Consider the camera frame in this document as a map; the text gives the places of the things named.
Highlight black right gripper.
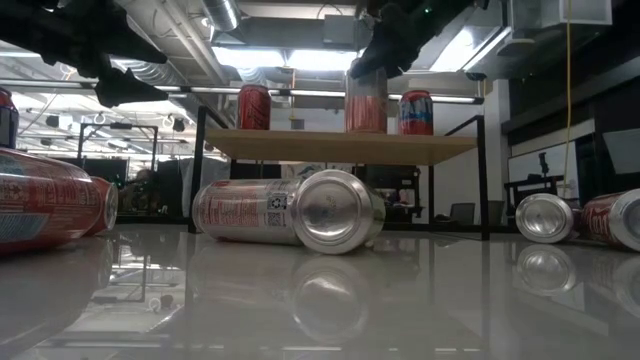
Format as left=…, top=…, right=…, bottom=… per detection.
left=349, top=0, right=481, bottom=80

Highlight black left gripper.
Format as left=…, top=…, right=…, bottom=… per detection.
left=29, top=0, right=169, bottom=109

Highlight silver and orange sparkling can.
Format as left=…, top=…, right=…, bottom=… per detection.
left=343, top=64, right=389, bottom=135

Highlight dark red Coca-Cola can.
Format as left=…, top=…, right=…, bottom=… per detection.
left=236, top=83, right=272, bottom=131

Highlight green sparkling water can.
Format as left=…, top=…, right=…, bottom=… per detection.
left=291, top=168, right=387, bottom=255

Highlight wooden shelf black metal legs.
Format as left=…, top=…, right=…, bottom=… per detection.
left=187, top=104, right=490, bottom=242

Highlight long linear ceiling light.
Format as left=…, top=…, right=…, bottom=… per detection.
left=0, top=78, right=485, bottom=105

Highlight person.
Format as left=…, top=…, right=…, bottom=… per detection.
left=119, top=168, right=164, bottom=214

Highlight black background workstation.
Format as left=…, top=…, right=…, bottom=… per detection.
left=352, top=164, right=422, bottom=225

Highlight grey office chair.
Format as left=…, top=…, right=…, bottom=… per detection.
left=448, top=201, right=477, bottom=226
left=487, top=199, right=507, bottom=227

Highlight silver Diet Coke can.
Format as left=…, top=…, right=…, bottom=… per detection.
left=191, top=178, right=304, bottom=246

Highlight white board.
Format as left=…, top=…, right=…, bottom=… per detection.
left=507, top=141, right=581, bottom=201

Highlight black equipment stand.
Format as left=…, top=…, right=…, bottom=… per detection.
left=503, top=152, right=565, bottom=216

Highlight white ceiling air unit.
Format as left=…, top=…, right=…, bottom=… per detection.
left=509, top=0, right=614, bottom=31

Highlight dark red soda can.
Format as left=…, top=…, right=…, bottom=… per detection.
left=514, top=192, right=584, bottom=245

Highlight grey ceiling duct box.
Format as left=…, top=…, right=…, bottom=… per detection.
left=214, top=13, right=374, bottom=51

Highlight short silver ventilation duct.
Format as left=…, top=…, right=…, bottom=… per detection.
left=201, top=0, right=242, bottom=33

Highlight colourful wall picture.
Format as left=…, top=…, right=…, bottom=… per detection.
left=282, top=162, right=326, bottom=180

